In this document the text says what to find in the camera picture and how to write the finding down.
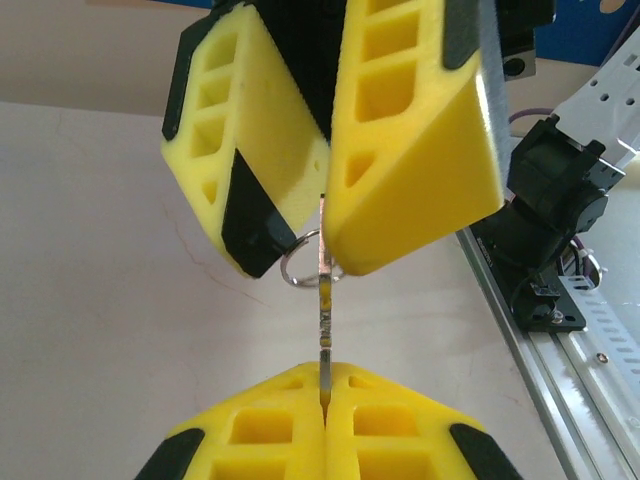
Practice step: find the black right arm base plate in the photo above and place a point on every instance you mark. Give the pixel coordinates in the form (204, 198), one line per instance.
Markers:
(500, 270)

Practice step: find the aluminium mounting rail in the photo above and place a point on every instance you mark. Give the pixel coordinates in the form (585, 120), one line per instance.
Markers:
(560, 390)

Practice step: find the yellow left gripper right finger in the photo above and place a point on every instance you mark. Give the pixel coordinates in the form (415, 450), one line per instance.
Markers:
(400, 425)

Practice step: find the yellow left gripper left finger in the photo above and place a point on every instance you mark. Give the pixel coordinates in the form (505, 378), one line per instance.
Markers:
(250, 425)

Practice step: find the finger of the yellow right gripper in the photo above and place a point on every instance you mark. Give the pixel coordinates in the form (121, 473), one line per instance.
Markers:
(425, 190)
(265, 125)

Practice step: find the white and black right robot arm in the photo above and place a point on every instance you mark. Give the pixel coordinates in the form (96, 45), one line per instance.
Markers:
(550, 175)

